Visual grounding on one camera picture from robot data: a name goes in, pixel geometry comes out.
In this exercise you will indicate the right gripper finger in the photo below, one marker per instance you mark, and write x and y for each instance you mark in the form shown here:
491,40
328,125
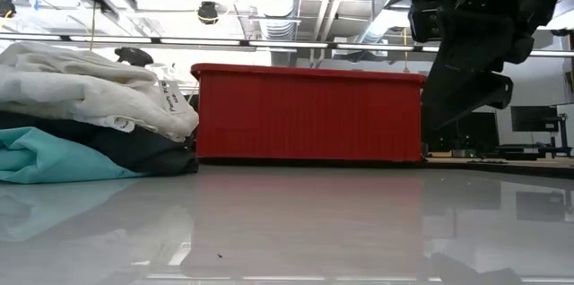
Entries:
466,92

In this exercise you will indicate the small white cloth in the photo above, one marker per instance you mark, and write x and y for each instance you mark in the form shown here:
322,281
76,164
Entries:
67,79

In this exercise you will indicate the black garment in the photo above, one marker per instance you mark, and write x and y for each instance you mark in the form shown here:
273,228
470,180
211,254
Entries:
148,150

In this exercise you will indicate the red plastic laundry basket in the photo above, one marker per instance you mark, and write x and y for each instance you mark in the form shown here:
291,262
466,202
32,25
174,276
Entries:
314,114

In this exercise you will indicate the large dark monitor screen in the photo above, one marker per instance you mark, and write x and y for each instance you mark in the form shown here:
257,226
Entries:
471,135

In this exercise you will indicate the spray bottle with grey trigger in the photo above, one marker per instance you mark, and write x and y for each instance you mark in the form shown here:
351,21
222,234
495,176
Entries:
133,55

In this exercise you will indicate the small black monitor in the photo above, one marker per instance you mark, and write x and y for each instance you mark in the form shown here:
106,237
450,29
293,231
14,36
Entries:
533,118

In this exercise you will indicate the white paper size tag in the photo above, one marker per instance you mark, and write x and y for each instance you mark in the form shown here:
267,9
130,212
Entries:
172,96

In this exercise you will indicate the black ceiling dome camera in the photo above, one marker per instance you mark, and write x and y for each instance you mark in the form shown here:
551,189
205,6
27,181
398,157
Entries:
208,12

